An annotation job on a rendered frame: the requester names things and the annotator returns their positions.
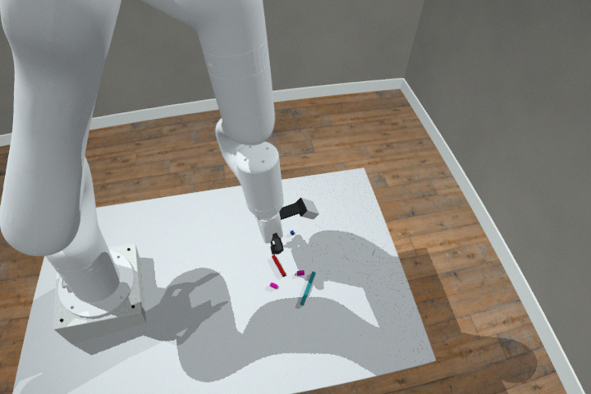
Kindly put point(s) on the turquoise rod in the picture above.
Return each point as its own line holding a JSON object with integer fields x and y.
{"x": 307, "y": 288}

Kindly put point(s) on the dark red rectangular bar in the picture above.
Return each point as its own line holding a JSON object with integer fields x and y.
{"x": 278, "y": 265}

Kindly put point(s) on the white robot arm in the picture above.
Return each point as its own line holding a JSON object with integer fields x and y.
{"x": 59, "y": 49}

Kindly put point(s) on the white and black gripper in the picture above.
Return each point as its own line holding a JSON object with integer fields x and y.
{"x": 269, "y": 226}

